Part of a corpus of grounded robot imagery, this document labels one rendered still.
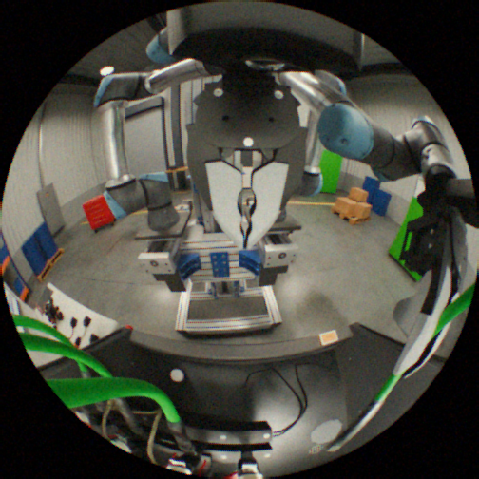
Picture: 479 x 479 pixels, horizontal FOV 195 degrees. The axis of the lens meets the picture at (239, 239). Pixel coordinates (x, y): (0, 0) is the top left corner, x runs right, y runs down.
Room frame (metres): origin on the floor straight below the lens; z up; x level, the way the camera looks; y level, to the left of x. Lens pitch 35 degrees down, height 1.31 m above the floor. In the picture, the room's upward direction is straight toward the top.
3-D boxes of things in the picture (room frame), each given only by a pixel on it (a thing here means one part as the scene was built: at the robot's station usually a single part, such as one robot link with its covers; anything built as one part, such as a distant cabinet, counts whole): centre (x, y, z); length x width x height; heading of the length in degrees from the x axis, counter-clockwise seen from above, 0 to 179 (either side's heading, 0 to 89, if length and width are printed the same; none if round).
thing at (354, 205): (3.04, -3.24, 0.39); 1.20 x 0.85 x 0.79; 108
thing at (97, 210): (2.46, 3.68, 0.43); 0.70 x 0.46 x 0.86; 121
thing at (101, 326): (-0.04, 0.69, 0.97); 0.70 x 0.22 x 0.03; 91
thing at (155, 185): (0.52, 0.35, 1.20); 0.13 x 0.12 x 0.14; 147
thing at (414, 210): (0.98, -3.51, 0.65); 0.95 x 0.86 x 1.30; 14
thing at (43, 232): (0.65, 5.07, 0.51); 1.20 x 0.85 x 1.02; 4
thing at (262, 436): (-0.18, 0.11, 0.91); 0.34 x 0.10 x 0.15; 91
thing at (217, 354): (0.06, -0.01, 0.87); 0.62 x 0.04 x 0.16; 91
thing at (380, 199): (3.98, -5.29, 0.61); 1.26 x 0.48 x 1.22; 6
